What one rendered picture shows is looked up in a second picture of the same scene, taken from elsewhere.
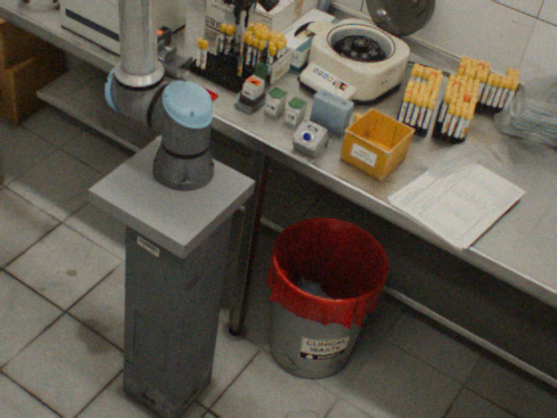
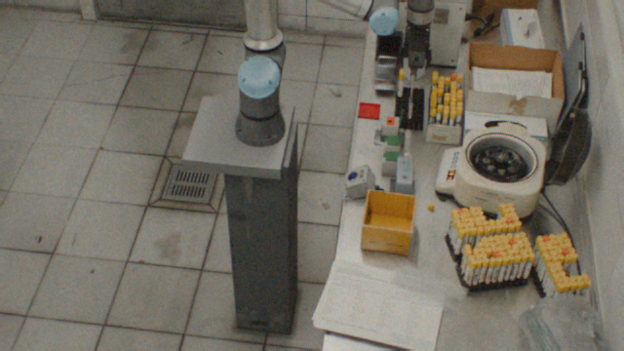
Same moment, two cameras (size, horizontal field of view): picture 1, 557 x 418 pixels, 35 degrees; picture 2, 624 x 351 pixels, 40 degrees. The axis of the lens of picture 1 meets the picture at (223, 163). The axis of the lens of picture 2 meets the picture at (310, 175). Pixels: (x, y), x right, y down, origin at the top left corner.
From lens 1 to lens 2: 1.97 m
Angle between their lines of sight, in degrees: 46
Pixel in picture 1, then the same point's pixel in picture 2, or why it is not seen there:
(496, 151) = (483, 320)
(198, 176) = (247, 134)
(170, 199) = (223, 136)
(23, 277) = (301, 183)
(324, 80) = (449, 164)
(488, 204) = (388, 329)
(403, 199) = (344, 267)
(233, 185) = (264, 160)
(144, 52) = (251, 20)
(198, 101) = (257, 76)
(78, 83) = not seen: hidden behind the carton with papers
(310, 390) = not seen: outside the picture
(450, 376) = not seen: outside the picture
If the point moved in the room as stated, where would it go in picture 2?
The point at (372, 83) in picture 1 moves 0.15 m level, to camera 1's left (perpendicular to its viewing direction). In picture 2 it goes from (464, 189) to (437, 154)
